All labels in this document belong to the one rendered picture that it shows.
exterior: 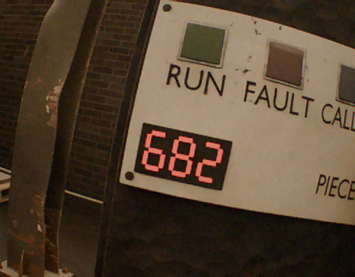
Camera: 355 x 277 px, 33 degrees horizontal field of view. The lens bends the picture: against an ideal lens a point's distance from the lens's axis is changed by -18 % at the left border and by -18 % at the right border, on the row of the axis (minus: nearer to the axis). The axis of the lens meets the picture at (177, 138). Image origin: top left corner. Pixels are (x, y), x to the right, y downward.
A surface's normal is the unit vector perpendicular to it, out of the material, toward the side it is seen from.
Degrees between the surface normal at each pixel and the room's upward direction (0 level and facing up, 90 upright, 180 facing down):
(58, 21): 90
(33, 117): 90
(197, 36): 90
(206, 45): 90
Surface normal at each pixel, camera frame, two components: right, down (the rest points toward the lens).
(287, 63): -0.15, 0.02
